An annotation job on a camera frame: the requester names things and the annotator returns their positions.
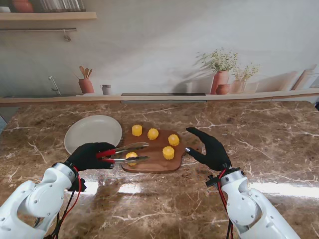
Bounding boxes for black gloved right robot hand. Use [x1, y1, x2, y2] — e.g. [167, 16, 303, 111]
[185, 127, 232, 172]

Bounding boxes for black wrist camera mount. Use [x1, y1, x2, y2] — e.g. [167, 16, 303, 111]
[74, 178, 87, 192]
[205, 174, 221, 187]

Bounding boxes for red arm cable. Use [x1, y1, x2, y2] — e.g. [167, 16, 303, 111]
[49, 166, 83, 239]
[218, 169, 234, 239]

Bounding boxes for red handled metal tongs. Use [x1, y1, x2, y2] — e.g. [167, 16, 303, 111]
[96, 141, 150, 166]

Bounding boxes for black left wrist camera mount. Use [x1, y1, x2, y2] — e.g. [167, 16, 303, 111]
[74, 178, 87, 192]

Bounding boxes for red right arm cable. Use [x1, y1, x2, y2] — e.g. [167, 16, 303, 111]
[218, 169, 234, 239]

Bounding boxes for round cream plate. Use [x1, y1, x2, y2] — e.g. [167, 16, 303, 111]
[64, 115, 123, 156]

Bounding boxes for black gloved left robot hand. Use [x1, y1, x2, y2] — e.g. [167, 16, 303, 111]
[66, 142, 117, 172]

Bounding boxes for brown wooden cutting board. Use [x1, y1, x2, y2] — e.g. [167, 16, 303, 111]
[121, 128, 201, 174]

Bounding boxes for printed kitchen backdrop banner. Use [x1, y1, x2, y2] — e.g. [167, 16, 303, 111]
[0, 0, 319, 108]

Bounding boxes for red left arm cable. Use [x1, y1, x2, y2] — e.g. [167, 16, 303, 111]
[49, 166, 83, 239]

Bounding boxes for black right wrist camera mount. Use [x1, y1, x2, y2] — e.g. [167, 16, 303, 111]
[205, 174, 221, 187]

